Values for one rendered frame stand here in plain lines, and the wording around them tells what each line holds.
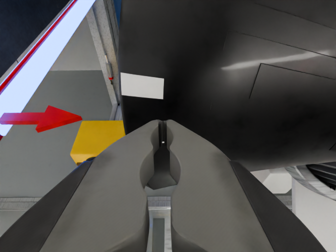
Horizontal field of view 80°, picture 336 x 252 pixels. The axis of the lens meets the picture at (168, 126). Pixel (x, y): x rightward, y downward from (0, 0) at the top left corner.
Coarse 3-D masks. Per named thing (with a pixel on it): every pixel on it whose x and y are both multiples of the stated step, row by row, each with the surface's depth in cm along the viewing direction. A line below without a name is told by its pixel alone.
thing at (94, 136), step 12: (96, 120) 44; (108, 120) 44; (120, 120) 44; (84, 132) 42; (96, 132) 42; (108, 132) 42; (120, 132) 42; (84, 144) 40; (96, 144) 40; (108, 144) 40; (72, 156) 39; (84, 156) 39
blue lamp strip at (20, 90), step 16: (80, 0) 28; (80, 16) 28; (64, 32) 24; (48, 48) 21; (32, 64) 18; (48, 64) 21; (16, 80) 16; (32, 80) 18; (0, 96) 15; (16, 96) 16; (0, 112) 15; (0, 128) 15
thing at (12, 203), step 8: (0, 200) 81; (8, 200) 81; (16, 200) 81; (24, 200) 81; (32, 200) 81; (152, 200) 81; (160, 200) 81; (168, 200) 81; (280, 200) 82; (288, 200) 82; (0, 208) 80; (8, 208) 80; (16, 208) 80; (24, 208) 80
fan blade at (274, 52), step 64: (128, 0) 12; (192, 0) 12; (256, 0) 11; (320, 0) 11; (128, 64) 14; (192, 64) 14; (256, 64) 13; (320, 64) 12; (128, 128) 17; (192, 128) 16; (256, 128) 16; (320, 128) 15
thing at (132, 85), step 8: (120, 72) 15; (128, 80) 15; (136, 80) 15; (144, 80) 15; (152, 80) 15; (160, 80) 14; (128, 88) 15; (136, 88) 15; (144, 88) 15; (152, 88) 15; (160, 88) 15; (144, 96) 15; (152, 96) 15; (160, 96) 15
